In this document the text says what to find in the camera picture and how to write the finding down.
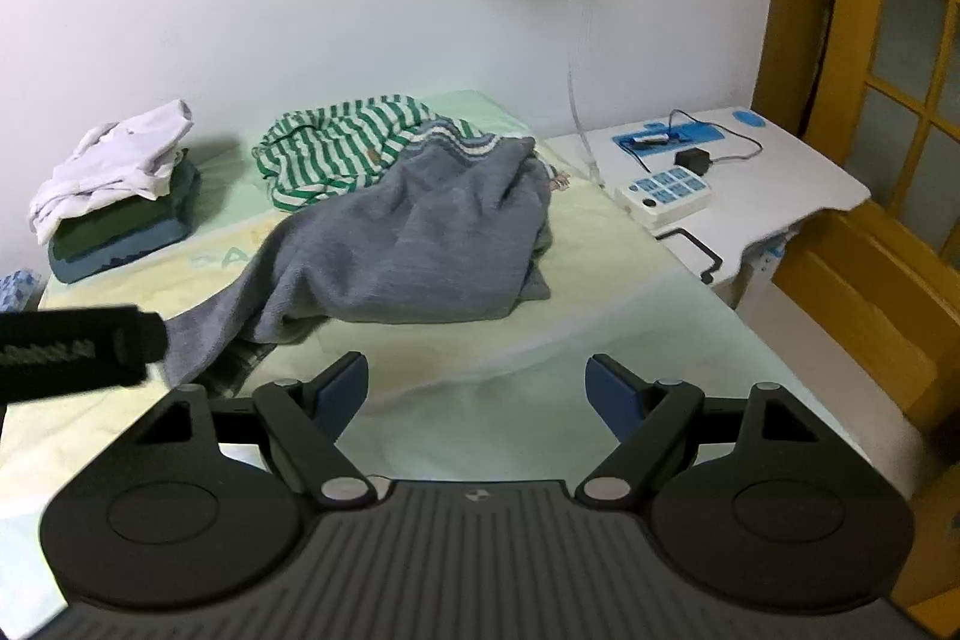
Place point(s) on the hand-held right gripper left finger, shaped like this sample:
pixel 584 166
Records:
pixel 341 396

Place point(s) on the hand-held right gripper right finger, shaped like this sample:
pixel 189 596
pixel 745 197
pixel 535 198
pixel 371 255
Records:
pixel 611 396

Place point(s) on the grey knit sweater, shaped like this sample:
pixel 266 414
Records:
pixel 412 235

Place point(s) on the blue patterned cloth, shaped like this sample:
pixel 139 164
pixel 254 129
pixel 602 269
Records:
pixel 16 289

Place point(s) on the blue folded garment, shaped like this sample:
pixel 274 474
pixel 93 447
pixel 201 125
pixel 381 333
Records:
pixel 97 266

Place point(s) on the bed with pale printed sheet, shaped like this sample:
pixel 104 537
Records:
pixel 637 310

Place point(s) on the grey plaid cloth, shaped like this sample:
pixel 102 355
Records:
pixel 232 371

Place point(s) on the dark green folded garment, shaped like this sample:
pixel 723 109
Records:
pixel 120 224

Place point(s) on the white garment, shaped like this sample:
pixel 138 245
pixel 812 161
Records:
pixel 112 160

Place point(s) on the white blue power strip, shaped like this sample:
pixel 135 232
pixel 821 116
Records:
pixel 667 194

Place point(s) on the black power adapter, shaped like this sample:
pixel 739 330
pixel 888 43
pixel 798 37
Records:
pixel 691 162

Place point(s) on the green white striped shirt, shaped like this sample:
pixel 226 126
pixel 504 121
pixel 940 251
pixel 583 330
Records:
pixel 330 145

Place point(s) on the white desk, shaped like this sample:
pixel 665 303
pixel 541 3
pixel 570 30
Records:
pixel 787 183

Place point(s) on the blue desk mat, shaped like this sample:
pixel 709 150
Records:
pixel 697 132

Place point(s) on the blue round sticker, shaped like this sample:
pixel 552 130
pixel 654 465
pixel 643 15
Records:
pixel 748 120

